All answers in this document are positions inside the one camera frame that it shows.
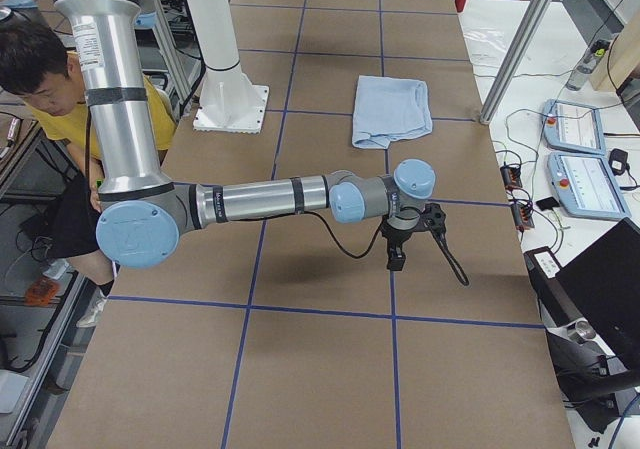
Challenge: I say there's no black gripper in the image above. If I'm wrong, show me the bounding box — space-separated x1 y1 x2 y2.
381 217 423 271

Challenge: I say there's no light blue button-up shirt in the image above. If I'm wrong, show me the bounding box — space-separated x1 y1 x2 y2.
352 75 433 150

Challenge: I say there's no black usb hub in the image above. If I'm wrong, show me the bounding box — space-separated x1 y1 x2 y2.
500 165 523 190
510 200 535 232

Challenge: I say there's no small black box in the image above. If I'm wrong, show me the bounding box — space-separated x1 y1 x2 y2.
535 197 561 211

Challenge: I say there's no lower blue teach pendant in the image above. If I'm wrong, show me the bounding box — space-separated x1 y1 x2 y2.
547 151 632 221

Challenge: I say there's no blue teach pendant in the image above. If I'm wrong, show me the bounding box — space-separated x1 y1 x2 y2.
542 99 606 156
547 151 632 221

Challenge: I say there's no black laptop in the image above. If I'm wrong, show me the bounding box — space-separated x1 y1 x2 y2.
556 218 639 369

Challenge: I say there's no upper blue teach pendant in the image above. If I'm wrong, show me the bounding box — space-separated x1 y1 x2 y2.
542 99 606 156

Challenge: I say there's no clear plastic bag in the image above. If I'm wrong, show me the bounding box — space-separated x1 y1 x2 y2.
463 28 509 68

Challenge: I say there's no clear water bottle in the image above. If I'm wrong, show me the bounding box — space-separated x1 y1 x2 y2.
565 39 611 91

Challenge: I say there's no wooden board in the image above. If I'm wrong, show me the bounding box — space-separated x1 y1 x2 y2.
590 12 639 92

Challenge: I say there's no person in yellow shirt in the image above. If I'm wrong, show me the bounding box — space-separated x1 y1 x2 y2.
0 21 177 328

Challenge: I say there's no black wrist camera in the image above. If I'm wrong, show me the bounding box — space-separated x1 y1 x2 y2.
421 203 446 241

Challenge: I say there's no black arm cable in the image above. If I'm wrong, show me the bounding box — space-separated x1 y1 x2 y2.
304 211 471 288

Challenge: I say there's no white pedestal column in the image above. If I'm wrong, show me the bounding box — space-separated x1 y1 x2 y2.
189 0 269 134

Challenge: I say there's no aluminium frame post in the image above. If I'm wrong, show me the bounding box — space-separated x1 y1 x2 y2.
479 0 552 125

